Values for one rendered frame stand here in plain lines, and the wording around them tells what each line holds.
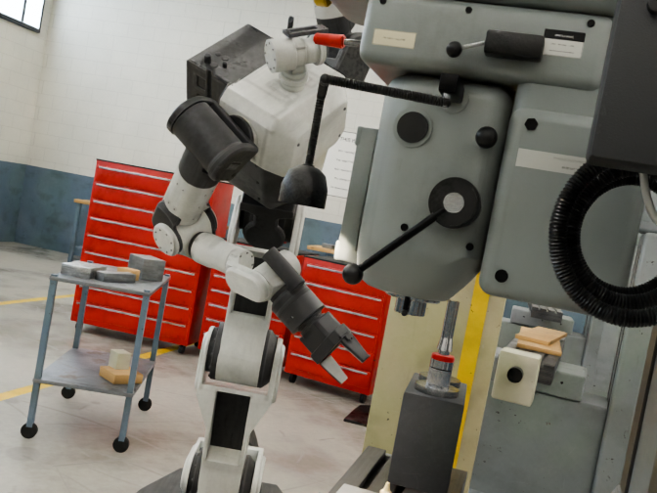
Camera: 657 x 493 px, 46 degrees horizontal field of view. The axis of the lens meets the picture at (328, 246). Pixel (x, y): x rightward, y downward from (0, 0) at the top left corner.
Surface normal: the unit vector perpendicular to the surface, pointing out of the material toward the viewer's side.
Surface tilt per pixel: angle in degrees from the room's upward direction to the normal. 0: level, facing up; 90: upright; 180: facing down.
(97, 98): 90
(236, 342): 75
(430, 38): 90
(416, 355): 90
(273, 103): 46
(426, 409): 90
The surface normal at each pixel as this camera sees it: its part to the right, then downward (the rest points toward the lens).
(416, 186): -0.26, 0.00
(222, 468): -0.06, 0.41
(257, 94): 0.14, -0.64
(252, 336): 0.06, -0.21
